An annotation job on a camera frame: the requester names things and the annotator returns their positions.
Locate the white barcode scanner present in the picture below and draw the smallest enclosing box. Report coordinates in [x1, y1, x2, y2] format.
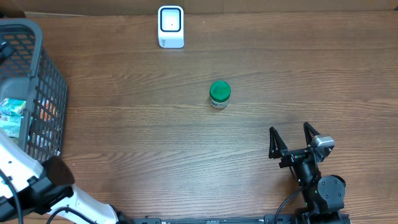
[157, 5, 185, 49]

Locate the green lid jar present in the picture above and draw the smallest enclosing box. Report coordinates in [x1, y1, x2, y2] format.
[209, 80, 231, 109]

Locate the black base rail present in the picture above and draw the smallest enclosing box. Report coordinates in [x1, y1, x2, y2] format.
[133, 213, 352, 224]

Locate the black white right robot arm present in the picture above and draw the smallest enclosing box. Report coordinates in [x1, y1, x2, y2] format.
[267, 122, 351, 224]

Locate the orange tissue pack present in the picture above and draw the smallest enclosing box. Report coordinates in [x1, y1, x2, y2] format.
[40, 99, 58, 121]

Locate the mint green wipes pack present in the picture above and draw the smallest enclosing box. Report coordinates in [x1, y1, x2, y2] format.
[1, 98, 26, 138]

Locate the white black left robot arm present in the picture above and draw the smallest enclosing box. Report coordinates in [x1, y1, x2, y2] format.
[1, 36, 129, 223]

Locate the grey plastic basket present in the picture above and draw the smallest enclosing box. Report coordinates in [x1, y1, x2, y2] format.
[1, 19, 69, 162]

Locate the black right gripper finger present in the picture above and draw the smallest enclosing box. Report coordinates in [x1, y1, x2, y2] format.
[269, 127, 288, 159]
[303, 122, 320, 146]

